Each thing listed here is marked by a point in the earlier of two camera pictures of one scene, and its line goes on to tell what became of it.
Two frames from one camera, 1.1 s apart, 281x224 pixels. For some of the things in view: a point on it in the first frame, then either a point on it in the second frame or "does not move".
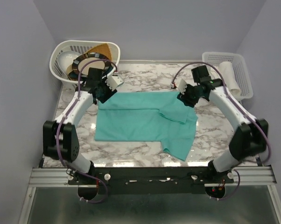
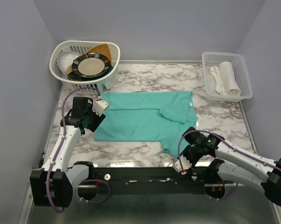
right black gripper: (187, 102) to (184, 152)
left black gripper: (109, 94) to (93, 126)
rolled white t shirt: (231, 81) does not move
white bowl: (66, 58) does not move
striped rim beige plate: (78, 62) does not move
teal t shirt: (147, 116) does not move
